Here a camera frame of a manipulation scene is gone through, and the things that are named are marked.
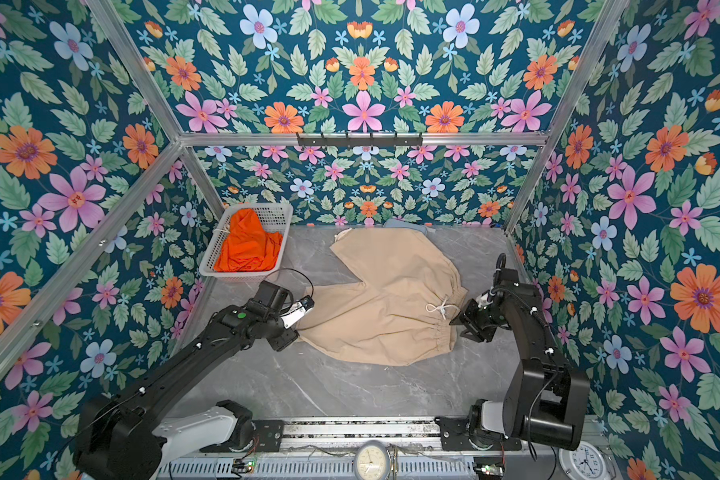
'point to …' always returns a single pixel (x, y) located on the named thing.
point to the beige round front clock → (371, 461)
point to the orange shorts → (248, 248)
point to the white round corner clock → (587, 462)
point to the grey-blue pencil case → (399, 223)
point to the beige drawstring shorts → (404, 311)
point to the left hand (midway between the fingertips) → (290, 319)
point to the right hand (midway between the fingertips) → (457, 323)
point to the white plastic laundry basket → (275, 218)
